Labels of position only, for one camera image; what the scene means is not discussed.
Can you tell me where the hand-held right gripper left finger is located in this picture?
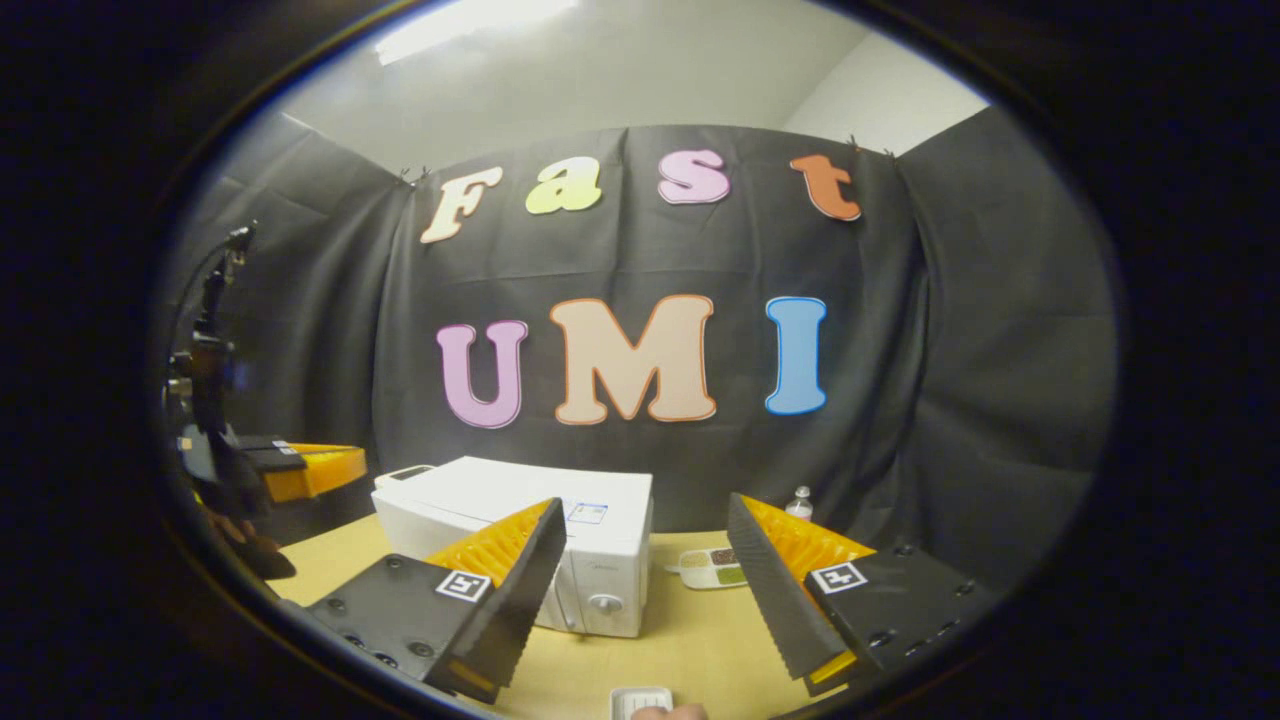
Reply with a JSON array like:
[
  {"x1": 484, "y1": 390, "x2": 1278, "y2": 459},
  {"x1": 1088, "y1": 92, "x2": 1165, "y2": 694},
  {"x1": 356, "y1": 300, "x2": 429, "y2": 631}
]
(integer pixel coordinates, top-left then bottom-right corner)
[{"x1": 308, "y1": 497, "x2": 568, "y2": 703}]

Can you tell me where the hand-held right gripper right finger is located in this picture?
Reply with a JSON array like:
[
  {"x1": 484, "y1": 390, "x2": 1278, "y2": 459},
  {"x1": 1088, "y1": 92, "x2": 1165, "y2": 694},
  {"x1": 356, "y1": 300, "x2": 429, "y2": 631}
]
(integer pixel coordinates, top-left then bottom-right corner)
[{"x1": 726, "y1": 492, "x2": 1001, "y2": 698}]

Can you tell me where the white microwave oven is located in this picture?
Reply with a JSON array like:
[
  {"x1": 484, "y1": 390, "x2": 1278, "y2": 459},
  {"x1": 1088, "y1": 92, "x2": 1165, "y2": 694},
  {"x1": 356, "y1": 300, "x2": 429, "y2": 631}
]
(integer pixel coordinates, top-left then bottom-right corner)
[{"x1": 371, "y1": 456, "x2": 655, "y2": 639}]

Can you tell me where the white divided condiment dish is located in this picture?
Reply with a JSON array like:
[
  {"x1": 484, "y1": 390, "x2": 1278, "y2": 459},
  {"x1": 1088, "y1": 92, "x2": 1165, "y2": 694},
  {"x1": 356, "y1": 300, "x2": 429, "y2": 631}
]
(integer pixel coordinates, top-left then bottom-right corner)
[{"x1": 667, "y1": 547, "x2": 749, "y2": 591}]

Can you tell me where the white rectangular tray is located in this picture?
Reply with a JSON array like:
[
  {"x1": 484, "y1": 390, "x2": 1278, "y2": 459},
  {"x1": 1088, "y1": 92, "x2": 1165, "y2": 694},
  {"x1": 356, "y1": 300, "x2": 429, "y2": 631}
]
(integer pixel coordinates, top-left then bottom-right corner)
[{"x1": 610, "y1": 686, "x2": 674, "y2": 720}]

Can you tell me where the black backdrop cloth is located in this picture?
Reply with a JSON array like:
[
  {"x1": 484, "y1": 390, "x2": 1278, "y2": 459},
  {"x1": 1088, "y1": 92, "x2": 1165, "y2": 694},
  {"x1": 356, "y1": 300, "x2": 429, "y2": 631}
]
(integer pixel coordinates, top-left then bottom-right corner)
[{"x1": 150, "y1": 105, "x2": 1121, "y2": 591}]

